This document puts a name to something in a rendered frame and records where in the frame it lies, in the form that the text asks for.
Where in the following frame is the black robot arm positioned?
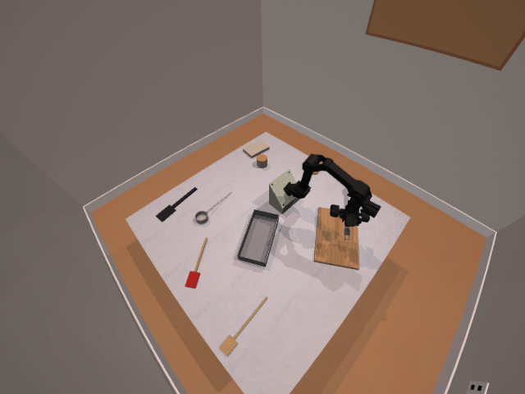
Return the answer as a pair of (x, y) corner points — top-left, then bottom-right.
(283, 154), (381, 227)

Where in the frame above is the brown wooden board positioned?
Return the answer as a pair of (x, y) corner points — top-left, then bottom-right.
(314, 207), (360, 270)

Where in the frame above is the grey cylinder with brown lid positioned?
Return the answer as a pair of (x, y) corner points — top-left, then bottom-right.
(257, 154), (267, 168)

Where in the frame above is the brown flat board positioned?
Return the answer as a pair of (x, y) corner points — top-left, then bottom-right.
(243, 140), (270, 158)

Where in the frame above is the red spatula with wooden handle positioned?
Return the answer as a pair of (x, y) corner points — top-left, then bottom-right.
(185, 237), (208, 288)

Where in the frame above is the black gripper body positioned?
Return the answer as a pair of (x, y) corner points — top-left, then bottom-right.
(330, 200), (370, 222)

